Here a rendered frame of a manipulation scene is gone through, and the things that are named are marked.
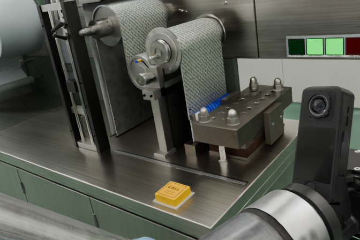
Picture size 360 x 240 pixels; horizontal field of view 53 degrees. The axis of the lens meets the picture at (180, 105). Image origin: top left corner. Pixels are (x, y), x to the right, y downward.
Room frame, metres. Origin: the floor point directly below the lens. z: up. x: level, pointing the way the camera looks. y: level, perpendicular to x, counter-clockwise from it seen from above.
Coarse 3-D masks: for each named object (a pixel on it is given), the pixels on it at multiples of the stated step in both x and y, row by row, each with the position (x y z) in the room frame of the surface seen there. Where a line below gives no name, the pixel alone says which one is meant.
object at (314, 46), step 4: (308, 40) 1.14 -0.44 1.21; (312, 40) 1.13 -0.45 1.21; (316, 40) 1.13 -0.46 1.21; (320, 40) 1.12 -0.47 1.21; (308, 44) 1.14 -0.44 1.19; (312, 44) 1.13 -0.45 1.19; (316, 44) 1.13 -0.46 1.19; (320, 44) 1.12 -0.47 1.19; (308, 48) 1.14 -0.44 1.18; (312, 48) 1.13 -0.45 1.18; (316, 48) 1.13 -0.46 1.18; (320, 48) 1.12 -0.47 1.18; (308, 52) 1.14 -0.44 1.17; (312, 52) 1.13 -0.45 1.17; (316, 52) 1.13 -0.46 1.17; (320, 52) 1.12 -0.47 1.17
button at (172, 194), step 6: (168, 186) 0.86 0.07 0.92; (174, 186) 0.86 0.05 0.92; (180, 186) 0.85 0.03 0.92; (186, 186) 0.85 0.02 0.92; (156, 192) 0.84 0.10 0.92; (162, 192) 0.84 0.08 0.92; (168, 192) 0.83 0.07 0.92; (174, 192) 0.83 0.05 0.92; (180, 192) 0.82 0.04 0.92; (186, 192) 0.83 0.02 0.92; (156, 198) 0.84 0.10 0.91; (162, 198) 0.82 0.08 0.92; (168, 198) 0.81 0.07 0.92; (174, 198) 0.80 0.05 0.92; (180, 198) 0.81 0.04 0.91; (168, 204) 0.81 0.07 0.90; (174, 204) 0.80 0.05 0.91
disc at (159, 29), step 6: (156, 30) 1.13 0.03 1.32; (162, 30) 1.11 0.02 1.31; (168, 30) 1.10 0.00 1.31; (150, 36) 1.15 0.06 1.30; (174, 36) 1.08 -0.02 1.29; (174, 42) 1.09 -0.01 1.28; (180, 48) 1.07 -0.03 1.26; (180, 54) 1.08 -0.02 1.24; (180, 60) 1.08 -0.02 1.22; (174, 66) 1.10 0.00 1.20; (168, 72) 1.11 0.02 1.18
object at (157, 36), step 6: (216, 24) 1.28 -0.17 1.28; (156, 36) 1.13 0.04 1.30; (162, 36) 1.11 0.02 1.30; (168, 36) 1.09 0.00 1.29; (150, 42) 1.15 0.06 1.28; (168, 42) 1.10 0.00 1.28; (174, 48) 1.08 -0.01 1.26; (150, 54) 1.15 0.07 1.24; (174, 54) 1.09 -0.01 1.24; (174, 60) 1.09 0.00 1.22; (162, 66) 1.12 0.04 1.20; (168, 66) 1.11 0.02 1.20
